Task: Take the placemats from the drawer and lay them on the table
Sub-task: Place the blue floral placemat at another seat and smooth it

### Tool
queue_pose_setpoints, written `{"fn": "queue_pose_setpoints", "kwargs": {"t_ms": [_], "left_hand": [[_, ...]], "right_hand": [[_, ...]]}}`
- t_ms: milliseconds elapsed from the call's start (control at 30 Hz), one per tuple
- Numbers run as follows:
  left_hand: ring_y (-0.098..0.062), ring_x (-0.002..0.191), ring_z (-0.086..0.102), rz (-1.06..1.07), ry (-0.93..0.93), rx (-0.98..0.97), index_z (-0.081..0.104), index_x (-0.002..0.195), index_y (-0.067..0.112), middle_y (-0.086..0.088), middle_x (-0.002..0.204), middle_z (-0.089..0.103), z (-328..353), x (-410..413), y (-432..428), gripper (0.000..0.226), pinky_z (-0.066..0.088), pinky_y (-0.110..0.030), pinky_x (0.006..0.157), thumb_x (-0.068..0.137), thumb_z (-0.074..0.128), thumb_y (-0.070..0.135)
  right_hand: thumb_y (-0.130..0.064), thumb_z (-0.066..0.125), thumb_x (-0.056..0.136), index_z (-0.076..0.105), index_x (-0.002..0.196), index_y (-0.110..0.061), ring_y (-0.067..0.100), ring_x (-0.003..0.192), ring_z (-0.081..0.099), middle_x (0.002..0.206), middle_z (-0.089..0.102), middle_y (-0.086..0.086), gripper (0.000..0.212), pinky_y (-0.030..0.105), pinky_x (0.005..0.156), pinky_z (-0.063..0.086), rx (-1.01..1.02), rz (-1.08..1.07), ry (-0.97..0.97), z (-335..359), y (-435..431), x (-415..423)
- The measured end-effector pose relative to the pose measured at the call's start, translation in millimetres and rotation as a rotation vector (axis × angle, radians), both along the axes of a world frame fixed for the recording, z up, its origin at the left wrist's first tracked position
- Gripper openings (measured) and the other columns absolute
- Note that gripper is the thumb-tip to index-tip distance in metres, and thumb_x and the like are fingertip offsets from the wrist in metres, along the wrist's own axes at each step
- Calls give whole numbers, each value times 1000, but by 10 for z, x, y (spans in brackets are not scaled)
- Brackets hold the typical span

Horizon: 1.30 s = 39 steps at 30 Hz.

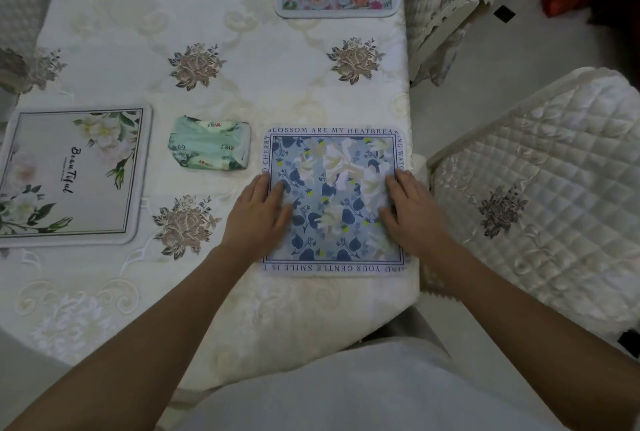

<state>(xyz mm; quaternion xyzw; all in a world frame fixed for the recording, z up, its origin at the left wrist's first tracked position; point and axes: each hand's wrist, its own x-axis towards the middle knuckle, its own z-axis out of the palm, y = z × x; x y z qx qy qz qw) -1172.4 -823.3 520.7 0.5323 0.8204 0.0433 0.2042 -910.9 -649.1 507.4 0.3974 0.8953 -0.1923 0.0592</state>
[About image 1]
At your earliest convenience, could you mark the person's right hand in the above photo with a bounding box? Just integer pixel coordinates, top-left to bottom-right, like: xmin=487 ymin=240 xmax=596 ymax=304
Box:
xmin=377 ymin=168 xmax=452 ymax=260

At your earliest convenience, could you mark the person's right forearm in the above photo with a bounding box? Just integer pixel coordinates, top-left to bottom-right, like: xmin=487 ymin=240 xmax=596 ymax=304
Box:
xmin=407 ymin=237 xmax=640 ymax=431

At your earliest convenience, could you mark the person's left forearm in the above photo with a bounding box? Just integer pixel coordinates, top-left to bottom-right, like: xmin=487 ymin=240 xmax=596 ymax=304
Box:
xmin=0 ymin=244 xmax=262 ymax=431

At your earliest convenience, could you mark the green tissue packet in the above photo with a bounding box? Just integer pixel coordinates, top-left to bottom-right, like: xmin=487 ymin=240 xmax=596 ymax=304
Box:
xmin=167 ymin=115 xmax=253 ymax=171

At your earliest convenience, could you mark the cream embroidered floral tablecloth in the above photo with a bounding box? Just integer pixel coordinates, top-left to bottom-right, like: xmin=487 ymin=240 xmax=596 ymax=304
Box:
xmin=0 ymin=0 xmax=422 ymax=392

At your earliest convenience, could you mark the person's white garment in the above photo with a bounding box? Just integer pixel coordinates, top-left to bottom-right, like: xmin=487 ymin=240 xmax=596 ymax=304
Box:
xmin=169 ymin=335 xmax=568 ymax=431

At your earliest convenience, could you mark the blue floral square placemat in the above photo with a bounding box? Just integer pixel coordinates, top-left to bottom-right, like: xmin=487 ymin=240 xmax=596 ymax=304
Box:
xmin=260 ymin=126 xmax=414 ymax=278

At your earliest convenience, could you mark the person's left hand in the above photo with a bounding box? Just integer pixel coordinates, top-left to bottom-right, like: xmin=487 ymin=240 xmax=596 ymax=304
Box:
xmin=221 ymin=173 xmax=297 ymax=267

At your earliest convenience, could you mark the grey placemat with white flowers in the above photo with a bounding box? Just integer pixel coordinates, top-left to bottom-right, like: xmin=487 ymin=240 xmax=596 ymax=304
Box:
xmin=0 ymin=105 xmax=154 ymax=247

